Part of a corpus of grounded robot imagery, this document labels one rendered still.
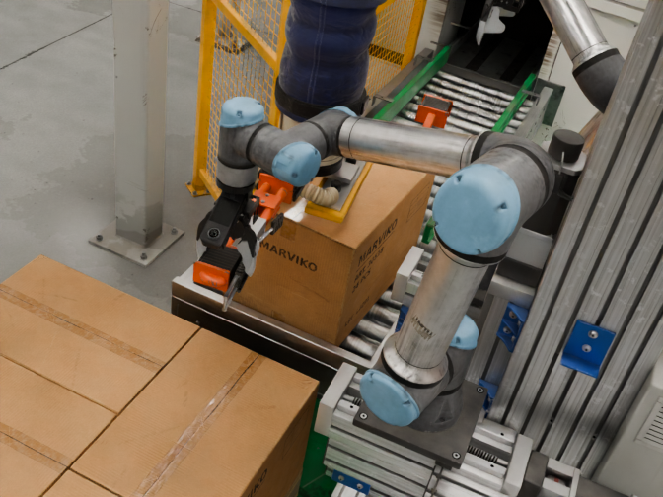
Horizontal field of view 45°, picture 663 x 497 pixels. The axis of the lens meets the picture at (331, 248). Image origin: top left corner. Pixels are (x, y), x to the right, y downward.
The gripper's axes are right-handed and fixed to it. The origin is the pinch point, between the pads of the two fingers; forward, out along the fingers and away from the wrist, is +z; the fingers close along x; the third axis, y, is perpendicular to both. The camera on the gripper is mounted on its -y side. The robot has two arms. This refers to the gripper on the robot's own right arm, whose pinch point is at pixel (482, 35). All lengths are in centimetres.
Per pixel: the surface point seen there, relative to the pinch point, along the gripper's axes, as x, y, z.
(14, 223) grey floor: 33, -181, 152
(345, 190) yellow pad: -23, -20, 41
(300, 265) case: -21, -29, 71
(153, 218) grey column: 53, -124, 138
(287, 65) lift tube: -26.3, -38.8, 10.6
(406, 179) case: 19, -13, 57
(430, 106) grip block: 10.9, -10.2, 27.6
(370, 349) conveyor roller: -15, -5, 97
